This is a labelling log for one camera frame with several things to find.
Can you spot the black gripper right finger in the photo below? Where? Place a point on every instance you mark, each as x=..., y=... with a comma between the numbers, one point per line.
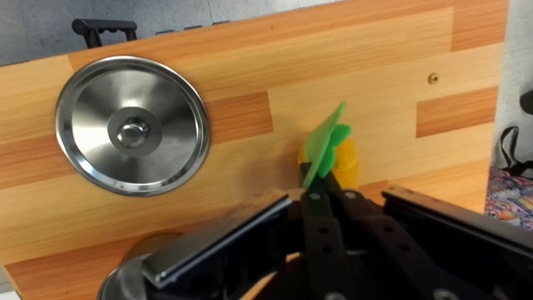
x=455, y=221

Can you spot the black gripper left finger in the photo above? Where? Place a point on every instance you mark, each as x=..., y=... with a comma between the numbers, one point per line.
x=222, y=238

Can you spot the small metal pot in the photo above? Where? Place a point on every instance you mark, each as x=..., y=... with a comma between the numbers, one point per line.
x=119, y=283

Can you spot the round steel pot lid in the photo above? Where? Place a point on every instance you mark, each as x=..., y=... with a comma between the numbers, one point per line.
x=101, y=110

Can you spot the wooden butcher block counter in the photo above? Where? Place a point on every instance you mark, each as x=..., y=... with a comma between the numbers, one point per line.
x=334, y=55

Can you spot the colourful patterned bag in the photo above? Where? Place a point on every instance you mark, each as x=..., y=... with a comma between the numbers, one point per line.
x=510, y=200

